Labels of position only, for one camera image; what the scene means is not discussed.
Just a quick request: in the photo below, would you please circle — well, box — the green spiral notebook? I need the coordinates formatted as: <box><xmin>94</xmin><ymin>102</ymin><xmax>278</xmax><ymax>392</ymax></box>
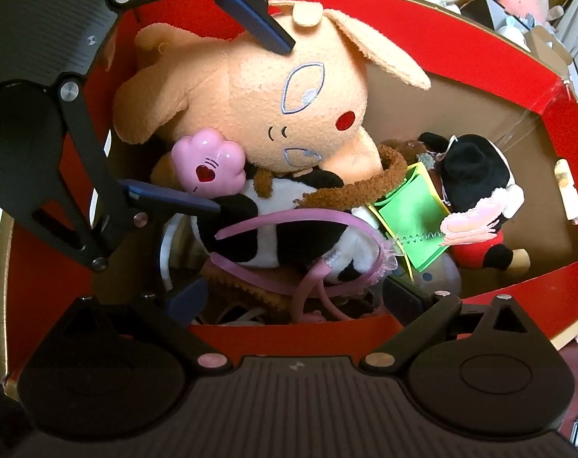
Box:
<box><xmin>366</xmin><ymin>161</ymin><xmax>454</xmax><ymax>274</ymax></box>

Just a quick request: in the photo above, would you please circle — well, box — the brown knitted cloth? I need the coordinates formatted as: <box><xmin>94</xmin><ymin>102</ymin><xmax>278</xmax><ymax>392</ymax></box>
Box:
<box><xmin>200</xmin><ymin>264</ymin><xmax>294</xmax><ymax>313</ymax></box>

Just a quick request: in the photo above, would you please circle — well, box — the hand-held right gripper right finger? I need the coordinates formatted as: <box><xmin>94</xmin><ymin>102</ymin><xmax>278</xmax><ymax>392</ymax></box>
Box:
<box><xmin>360</xmin><ymin>277</ymin><xmax>541</xmax><ymax>374</ymax></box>

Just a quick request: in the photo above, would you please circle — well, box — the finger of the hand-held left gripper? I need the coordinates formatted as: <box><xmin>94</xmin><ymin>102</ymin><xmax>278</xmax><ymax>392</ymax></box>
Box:
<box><xmin>80</xmin><ymin>0</ymin><xmax>298</xmax><ymax>56</ymax></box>
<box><xmin>11</xmin><ymin>75</ymin><xmax>223</xmax><ymax>273</ymax></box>

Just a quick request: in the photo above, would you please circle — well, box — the black open box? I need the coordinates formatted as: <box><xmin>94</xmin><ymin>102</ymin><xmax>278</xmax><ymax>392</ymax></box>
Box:
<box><xmin>460</xmin><ymin>0</ymin><xmax>507</xmax><ymax>30</ymax></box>

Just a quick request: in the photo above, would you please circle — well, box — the pink paw toy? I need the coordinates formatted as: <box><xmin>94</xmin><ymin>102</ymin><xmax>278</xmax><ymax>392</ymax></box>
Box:
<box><xmin>171</xmin><ymin>126</ymin><xmax>248</xmax><ymax>197</ymax></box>

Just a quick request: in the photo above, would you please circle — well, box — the peach plush rabbit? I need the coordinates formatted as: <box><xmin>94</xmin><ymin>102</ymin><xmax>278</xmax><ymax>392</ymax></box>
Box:
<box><xmin>111</xmin><ymin>0</ymin><xmax>434</xmax><ymax>179</ymax></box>

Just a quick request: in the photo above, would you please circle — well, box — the grey dotted plush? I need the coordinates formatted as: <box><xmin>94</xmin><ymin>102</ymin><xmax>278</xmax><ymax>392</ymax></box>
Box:
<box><xmin>399</xmin><ymin>252</ymin><xmax>463</xmax><ymax>299</ymax></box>

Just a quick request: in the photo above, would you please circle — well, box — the black mouse plush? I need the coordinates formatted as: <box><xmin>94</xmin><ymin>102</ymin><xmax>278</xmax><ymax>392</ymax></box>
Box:
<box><xmin>417</xmin><ymin>131</ymin><xmax>532</xmax><ymax>274</ymax></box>

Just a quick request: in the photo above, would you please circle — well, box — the red cardboard box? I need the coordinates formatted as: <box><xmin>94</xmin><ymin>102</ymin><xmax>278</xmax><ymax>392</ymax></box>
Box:
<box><xmin>0</xmin><ymin>0</ymin><xmax>578</xmax><ymax>385</ymax></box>

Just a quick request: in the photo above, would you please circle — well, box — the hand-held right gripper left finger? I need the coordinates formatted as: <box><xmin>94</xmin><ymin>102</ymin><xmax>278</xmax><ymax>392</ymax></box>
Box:
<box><xmin>47</xmin><ymin>277</ymin><xmax>233</xmax><ymax>374</ymax></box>

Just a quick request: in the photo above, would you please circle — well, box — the light blue plush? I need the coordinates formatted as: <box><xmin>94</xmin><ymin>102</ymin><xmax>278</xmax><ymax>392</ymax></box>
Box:
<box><xmin>498</xmin><ymin>13</ymin><xmax>534</xmax><ymax>47</ymax></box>

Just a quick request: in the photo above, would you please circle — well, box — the brown fuzzy headband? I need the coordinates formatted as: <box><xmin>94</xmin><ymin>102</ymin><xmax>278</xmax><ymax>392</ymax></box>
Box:
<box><xmin>252</xmin><ymin>140</ymin><xmax>410</xmax><ymax>218</ymax></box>

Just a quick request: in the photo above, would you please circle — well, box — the black and white plush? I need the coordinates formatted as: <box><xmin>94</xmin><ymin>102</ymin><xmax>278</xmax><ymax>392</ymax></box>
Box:
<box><xmin>188</xmin><ymin>168</ymin><xmax>383</xmax><ymax>284</ymax></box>

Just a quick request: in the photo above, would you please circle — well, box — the open brown cardboard box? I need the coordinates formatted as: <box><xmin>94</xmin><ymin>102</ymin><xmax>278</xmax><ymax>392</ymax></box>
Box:
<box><xmin>526</xmin><ymin>23</ymin><xmax>578</xmax><ymax>84</ymax></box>

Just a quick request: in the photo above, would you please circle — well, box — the pink lace-trimmed headband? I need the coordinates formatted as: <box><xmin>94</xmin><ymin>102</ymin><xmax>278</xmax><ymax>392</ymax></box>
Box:
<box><xmin>208</xmin><ymin>209</ymin><xmax>405</xmax><ymax>297</ymax></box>

